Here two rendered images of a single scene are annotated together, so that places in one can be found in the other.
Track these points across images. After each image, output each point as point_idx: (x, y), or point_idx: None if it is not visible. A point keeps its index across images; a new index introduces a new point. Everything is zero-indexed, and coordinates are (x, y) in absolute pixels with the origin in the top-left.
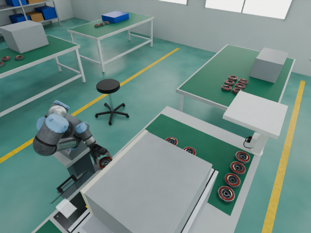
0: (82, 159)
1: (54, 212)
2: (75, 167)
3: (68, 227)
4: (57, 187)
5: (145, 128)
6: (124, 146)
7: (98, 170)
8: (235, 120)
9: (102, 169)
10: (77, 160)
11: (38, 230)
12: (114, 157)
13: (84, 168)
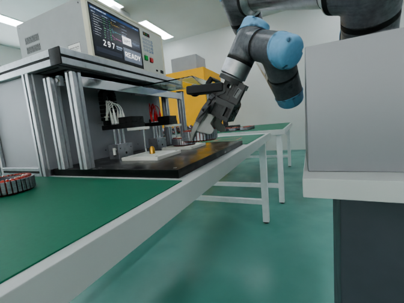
0: (336, 222)
1: (247, 145)
2: (333, 217)
3: (216, 142)
4: (219, 80)
5: (2, 278)
6: (174, 187)
7: (223, 160)
8: None
9: (145, 27)
10: (334, 207)
11: (249, 142)
12: (198, 172)
13: (336, 266)
